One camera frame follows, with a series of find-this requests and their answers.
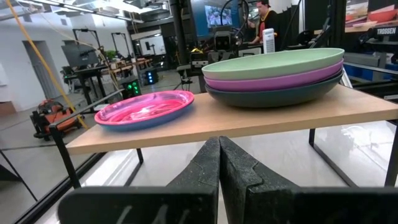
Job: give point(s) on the black Trossen labelled frame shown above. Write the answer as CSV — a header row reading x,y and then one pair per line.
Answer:
x,y
385,31

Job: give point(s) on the black box green lights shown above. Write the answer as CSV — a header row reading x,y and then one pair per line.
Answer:
x,y
132,88

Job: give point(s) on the white tower appliance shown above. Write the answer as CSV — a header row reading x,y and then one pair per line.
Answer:
x,y
268,40

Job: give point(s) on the white board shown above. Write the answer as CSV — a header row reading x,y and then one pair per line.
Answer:
x,y
154,45

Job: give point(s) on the grey door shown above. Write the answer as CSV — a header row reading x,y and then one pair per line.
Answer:
x,y
40,71

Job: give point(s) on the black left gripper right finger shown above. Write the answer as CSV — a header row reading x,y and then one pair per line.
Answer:
x,y
311,207

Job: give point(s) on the person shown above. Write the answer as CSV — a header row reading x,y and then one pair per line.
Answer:
x,y
267,21

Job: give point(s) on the dark teal plate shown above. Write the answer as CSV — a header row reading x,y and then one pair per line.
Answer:
x,y
273,98

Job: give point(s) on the mint green plate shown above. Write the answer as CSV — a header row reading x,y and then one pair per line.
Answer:
x,y
270,63

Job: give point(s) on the screen showing plates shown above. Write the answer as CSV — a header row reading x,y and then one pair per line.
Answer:
x,y
373,14

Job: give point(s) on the black box blue lights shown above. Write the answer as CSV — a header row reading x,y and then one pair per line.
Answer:
x,y
151,77

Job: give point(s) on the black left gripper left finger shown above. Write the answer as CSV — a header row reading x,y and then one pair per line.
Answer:
x,y
140,207

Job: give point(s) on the translucent pink plate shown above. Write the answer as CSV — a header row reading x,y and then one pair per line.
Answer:
x,y
143,109

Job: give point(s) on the black desk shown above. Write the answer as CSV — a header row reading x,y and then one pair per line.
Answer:
x,y
90,73

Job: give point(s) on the orange black floor machine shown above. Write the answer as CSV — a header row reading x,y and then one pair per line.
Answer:
x,y
53,116

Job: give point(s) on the black frame wooden shelf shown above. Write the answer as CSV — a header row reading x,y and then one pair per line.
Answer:
x,y
233,121

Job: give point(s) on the wall television screen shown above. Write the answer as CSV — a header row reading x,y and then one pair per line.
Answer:
x,y
217,15

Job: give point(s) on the purple plate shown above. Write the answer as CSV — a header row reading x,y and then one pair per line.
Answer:
x,y
273,83

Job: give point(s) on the dark desk monitor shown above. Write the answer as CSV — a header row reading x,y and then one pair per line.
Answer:
x,y
79,55

